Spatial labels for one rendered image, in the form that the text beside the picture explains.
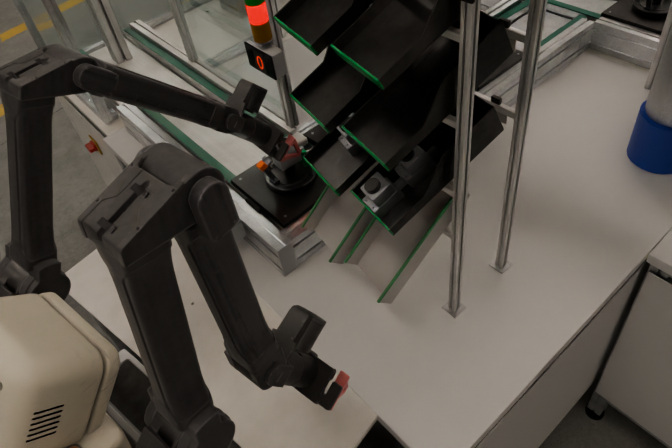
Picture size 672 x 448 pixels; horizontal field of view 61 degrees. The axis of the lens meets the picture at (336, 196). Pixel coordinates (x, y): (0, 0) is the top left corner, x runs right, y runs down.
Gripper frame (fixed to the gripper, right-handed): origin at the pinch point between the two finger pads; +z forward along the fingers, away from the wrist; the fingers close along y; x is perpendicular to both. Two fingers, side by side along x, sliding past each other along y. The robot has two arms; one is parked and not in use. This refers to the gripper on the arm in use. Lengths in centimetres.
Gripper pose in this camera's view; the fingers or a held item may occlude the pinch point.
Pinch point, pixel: (286, 144)
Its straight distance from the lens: 144.9
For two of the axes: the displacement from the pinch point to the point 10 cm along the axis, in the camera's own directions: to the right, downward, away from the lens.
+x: -5.0, 8.5, 1.4
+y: -6.5, -4.8, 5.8
